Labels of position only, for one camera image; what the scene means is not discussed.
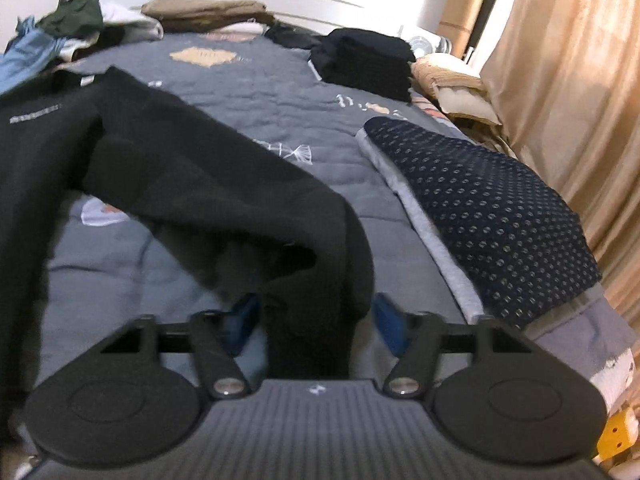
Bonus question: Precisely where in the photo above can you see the white electric fan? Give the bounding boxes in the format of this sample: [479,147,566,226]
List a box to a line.
[400,26,455,57]

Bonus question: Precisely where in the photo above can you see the tan knit blanket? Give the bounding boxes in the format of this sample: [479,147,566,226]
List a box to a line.
[411,55,483,96]

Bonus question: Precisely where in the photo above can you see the light blue shirt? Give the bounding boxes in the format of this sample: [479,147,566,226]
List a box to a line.
[0,17,66,93]

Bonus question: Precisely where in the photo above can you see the brown wooden panel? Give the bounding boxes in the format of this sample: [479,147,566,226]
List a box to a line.
[436,0,526,63]

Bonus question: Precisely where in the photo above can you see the dark crumpled clothes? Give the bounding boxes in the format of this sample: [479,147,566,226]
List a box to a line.
[265,22,326,51]

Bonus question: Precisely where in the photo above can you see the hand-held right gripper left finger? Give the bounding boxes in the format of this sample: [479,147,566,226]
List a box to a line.
[95,294,262,400]

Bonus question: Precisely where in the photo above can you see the stack of folded black clothes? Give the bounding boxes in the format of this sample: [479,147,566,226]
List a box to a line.
[307,28,417,103]

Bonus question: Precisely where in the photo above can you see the beige curtain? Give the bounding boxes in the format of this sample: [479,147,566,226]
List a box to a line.
[479,0,640,323]

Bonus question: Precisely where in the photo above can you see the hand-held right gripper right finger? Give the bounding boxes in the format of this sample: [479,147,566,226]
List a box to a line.
[374,294,538,400]

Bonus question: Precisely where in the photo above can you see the cream pillow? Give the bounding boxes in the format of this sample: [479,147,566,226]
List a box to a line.
[435,82,503,126]

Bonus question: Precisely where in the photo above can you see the navy dotted garment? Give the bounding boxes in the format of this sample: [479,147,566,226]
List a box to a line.
[365,116,603,331]

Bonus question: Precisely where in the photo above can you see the dark green garment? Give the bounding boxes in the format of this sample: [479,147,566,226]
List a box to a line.
[39,0,106,38]

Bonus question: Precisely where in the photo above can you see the black sweatshirt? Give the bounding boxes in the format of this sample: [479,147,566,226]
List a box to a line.
[0,66,376,411]

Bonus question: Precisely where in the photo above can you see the grey quilted bedspread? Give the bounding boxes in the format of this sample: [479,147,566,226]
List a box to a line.
[0,30,636,411]

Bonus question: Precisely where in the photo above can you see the yellow plastic object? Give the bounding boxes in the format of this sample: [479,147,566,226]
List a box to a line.
[597,404,637,462]

